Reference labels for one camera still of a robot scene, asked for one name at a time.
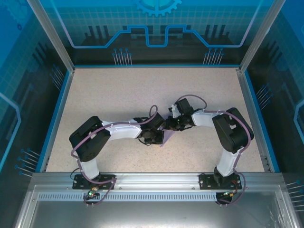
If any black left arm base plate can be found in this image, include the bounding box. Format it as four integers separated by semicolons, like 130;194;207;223
72;173;117;190

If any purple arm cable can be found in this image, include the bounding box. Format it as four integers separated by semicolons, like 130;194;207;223
177;94;254;207
70;104;159;207

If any aluminium mounting rail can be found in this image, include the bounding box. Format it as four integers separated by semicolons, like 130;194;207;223
30;172;285;191

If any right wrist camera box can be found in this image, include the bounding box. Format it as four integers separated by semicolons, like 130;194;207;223
168;104;181;118

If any grey metal tray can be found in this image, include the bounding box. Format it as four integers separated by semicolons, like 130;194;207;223
14;185;295;228

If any blue grid print side panel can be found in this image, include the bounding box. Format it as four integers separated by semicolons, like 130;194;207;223
244;0;304;228
0;0;72;228

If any aluminium frame post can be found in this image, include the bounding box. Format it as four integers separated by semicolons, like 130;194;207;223
26;0;76;72
238;0;287;73

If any thin black cable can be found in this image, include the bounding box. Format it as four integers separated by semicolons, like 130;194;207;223
69;167;83;181

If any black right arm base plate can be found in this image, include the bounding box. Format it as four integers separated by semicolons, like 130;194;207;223
199;173;243;190

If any purple cloth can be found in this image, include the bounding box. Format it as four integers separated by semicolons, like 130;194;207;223
159;129;178;148

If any dark circuit print wall panel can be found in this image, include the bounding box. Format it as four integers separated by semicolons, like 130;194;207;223
35;0;278;67

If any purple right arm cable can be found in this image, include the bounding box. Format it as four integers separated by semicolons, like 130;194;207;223
177;94;254;207

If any cable connector with green light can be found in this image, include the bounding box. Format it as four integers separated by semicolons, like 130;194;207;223
222;190;238;199
86;186;99;199

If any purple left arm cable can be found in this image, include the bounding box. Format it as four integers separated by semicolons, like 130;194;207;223
70;104;159;207

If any slotted grey cable duct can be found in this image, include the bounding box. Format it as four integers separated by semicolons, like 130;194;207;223
37;192;220;202

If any aluminium side rail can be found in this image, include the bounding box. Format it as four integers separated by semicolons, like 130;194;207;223
236;68;274;172
39;67;76;173

